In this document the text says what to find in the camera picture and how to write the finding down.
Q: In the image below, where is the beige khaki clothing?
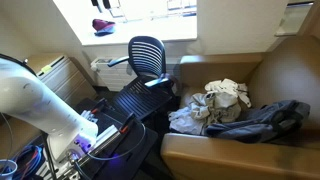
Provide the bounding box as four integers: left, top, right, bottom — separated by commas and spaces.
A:
168, 78, 252, 135

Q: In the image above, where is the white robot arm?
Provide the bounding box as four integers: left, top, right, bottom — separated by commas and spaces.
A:
0, 57, 98, 161

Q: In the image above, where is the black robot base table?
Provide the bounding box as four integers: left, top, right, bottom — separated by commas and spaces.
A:
49, 97, 159, 180

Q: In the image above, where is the black mesh office chair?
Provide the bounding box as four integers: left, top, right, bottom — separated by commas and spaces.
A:
107, 36, 175, 121

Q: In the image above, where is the maroon and blue cap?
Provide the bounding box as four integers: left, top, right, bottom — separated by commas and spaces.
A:
92, 19, 115, 36

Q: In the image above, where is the tan filing cabinet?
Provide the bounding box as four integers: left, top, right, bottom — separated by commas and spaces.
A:
27, 53, 97, 107

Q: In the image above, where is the dark grey jacket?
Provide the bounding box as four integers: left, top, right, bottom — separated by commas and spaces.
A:
205, 100, 311, 143

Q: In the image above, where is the brown leather armchair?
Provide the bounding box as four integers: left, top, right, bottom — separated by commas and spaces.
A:
161, 36, 320, 180

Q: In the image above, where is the white plastic cup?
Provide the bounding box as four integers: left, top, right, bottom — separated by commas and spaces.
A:
0, 159, 17, 180

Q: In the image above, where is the white wall radiator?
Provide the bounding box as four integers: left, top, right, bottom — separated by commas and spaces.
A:
90, 57, 183, 92

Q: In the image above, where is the blue coiled cable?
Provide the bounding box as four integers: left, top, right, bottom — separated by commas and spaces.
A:
11, 144, 44, 180

